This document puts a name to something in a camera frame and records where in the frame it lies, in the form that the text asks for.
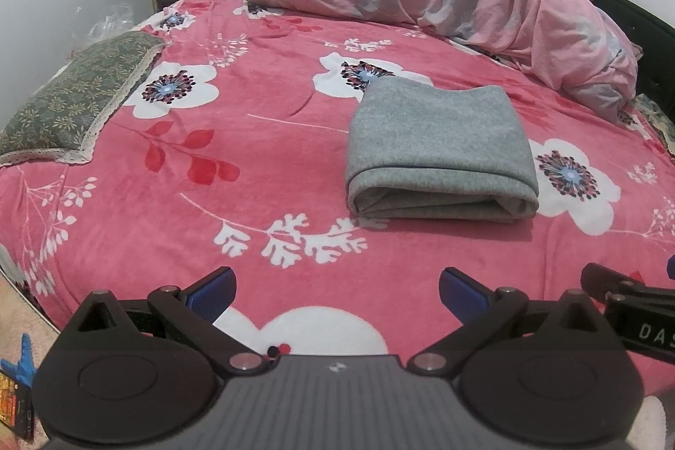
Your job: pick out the red floral blanket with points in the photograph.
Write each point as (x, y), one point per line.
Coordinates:
(211, 207)

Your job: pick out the beige leaf patterned pillow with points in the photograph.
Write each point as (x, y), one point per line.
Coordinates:
(656, 123)

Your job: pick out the clear plastic bag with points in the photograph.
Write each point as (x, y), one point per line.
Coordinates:
(110, 23)

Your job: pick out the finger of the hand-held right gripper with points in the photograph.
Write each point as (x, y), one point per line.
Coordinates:
(606, 278)

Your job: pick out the white fluffy cloth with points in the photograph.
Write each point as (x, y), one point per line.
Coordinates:
(659, 426)

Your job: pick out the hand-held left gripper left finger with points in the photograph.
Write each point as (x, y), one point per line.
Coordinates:
(211, 292)

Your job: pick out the black headboard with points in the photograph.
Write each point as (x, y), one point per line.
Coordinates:
(651, 39)

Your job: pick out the green patterned pillow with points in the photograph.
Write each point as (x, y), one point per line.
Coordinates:
(68, 102)

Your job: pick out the grey pants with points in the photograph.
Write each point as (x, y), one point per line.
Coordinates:
(437, 144)

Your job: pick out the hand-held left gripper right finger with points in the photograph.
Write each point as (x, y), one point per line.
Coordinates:
(464, 294)

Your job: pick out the black smartphone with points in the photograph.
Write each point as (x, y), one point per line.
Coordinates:
(16, 405)

